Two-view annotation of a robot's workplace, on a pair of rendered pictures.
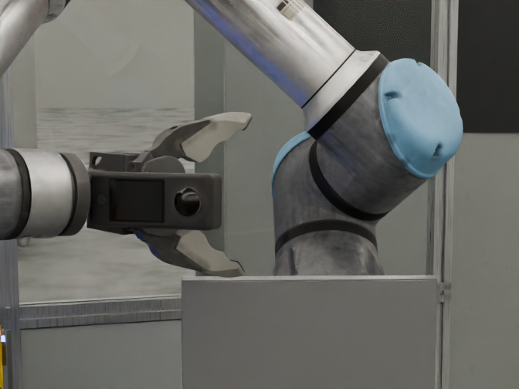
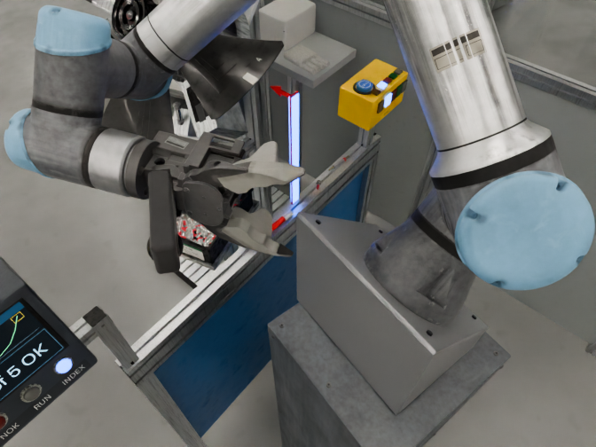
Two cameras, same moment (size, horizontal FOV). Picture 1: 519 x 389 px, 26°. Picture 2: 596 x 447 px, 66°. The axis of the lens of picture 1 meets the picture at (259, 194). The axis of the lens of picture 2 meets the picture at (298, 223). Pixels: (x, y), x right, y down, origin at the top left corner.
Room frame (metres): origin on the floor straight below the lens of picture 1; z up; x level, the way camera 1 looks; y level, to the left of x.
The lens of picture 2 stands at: (0.87, -0.25, 1.75)
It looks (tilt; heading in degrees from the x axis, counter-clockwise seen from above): 53 degrees down; 54
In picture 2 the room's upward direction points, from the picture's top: straight up
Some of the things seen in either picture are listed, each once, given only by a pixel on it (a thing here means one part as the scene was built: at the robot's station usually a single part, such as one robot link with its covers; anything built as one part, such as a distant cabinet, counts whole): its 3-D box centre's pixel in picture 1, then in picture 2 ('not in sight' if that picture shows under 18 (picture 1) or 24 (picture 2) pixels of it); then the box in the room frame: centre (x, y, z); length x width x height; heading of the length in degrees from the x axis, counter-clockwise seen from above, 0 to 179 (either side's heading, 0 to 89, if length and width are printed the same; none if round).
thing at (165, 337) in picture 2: not in sight; (272, 238); (1.21, 0.33, 0.82); 0.90 x 0.04 x 0.08; 14
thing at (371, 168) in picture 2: not in sight; (355, 232); (1.63, 0.44, 0.39); 0.04 x 0.04 x 0.78; 14
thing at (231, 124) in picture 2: not in sight; (215, 108); (1.26, 0.66, 0.98); 0.20 x 0.16 x 0.20; 14
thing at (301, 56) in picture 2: not in sight; (306, 59); (1.70, 0.85, 0.87); 0.15 x 0.09 x 0.02; 99
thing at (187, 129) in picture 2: not in sight; (191, 123); (1.21, 0.74, 0.91); 0.12 x 0.08 x 0.12; 14
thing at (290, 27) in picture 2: not in sight; (284, 19); (1.73, 1.03, 0.92); 0.17 x 0.16 x 0.11; 14
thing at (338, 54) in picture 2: not in sight; (294, 49); (1.72, 0.95, 0.85); 0.36 x 0.24 x 0.03; 104
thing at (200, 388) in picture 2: not in sight; (278, 306); (1.21, 0.33, 0.45); 0.82 x 0.01 x 0.66; 14
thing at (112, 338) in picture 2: not in sight; (113, 340); (0.79, 0.23, 0.96); 0.03 x 0.03 x 0.20; 14
